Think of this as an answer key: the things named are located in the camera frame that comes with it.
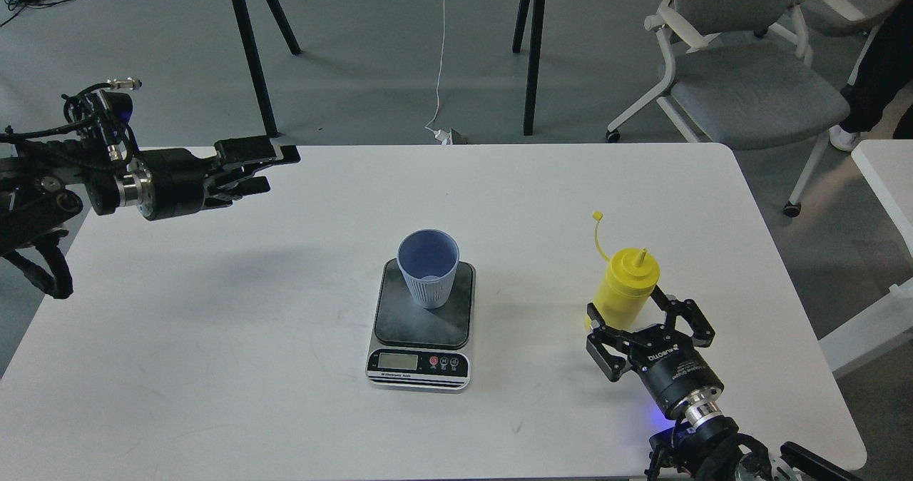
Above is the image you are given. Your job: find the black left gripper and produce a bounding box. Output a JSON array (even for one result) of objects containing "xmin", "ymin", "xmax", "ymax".
[{"xmin": 139, "ymin": 137, "xmax": 301, "ymax": 221}]

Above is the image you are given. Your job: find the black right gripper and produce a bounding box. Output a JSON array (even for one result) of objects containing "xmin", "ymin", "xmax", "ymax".
[{"xmin": 585, "ymin": 286, "xmax": 724, "ymax": 419}]

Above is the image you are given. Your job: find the yellow squeeze bottle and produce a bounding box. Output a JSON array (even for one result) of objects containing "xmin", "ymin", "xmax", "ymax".
[{"xmin": 591, "ymin": 211, "xmax": 660, "ymax": 330}]

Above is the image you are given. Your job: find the blue ribbed plastic cup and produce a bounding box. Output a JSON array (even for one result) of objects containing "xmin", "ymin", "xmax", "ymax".
[{"xmin": 397, "ymin": 228, "xmax": 460, "ymax": 309}]

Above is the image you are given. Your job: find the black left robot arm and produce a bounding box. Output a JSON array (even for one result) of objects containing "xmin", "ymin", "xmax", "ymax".
[{"xmin": 1, "ymin": 78, "xmax": 300, "ymax": 299}]

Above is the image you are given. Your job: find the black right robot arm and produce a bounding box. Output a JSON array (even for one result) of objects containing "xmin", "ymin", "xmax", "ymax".
[{"xmin": 585, "ymin": 287, "xmax": 855, "ymax": 480}]

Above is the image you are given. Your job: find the black digital kitchen scale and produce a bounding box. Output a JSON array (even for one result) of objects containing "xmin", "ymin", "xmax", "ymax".
[{"xmin": 365, "ymin": 259, "xmax": 476, "ymax": 391}]

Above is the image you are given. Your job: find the white power adapter on floor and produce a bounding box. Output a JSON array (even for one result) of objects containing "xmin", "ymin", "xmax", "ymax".
[{"xmin": 432, "ymin": 128, "xmax": 469, "ymax": 146}]

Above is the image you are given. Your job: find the white side table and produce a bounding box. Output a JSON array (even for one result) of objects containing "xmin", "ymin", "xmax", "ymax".
[{"xmin": 817, "ymin": 138, "xmax": 913, "ymax": 378}]

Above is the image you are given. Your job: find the white hanging cable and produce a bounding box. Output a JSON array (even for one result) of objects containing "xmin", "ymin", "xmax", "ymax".
[{"xmin": 425, "ymin": 0, "xmax": 450, "ymax": 136}]

